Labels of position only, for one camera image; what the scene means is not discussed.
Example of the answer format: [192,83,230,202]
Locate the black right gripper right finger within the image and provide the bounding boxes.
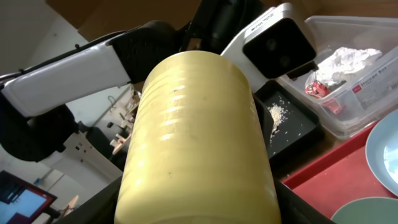
[274,179,335,224]

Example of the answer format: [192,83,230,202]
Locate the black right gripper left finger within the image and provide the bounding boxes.
[55,177,122,224]

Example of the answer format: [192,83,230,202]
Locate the green bowl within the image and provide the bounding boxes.
[331,197,397,224]

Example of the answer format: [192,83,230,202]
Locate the light blue plate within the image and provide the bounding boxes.
[365,110,397,196]

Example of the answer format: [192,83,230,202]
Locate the yellow plastic cup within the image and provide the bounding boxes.
[114,51,281,224]

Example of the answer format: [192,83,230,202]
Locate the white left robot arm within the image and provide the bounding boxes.
[1,0,264,162]

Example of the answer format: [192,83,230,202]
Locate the black food waste tray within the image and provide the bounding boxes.
[254,80,325,170]

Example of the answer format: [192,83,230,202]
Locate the red serving tray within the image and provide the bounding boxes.
[282,124,396,218]

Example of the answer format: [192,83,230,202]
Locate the computer monitor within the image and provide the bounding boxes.
[1,170,57,224]

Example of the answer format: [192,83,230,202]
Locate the rice and food scraps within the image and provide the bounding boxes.
[267,105,287,134]

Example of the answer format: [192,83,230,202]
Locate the red snack wrapper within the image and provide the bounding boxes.
[304,80,346,114]

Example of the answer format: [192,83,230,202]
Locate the clear plastic bin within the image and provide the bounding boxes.
[279,16,397,139]

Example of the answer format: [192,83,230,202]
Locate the crumpled white tissue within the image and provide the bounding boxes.
[307,47,382,87]

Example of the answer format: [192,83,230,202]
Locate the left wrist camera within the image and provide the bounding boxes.
[221,2,318,92]

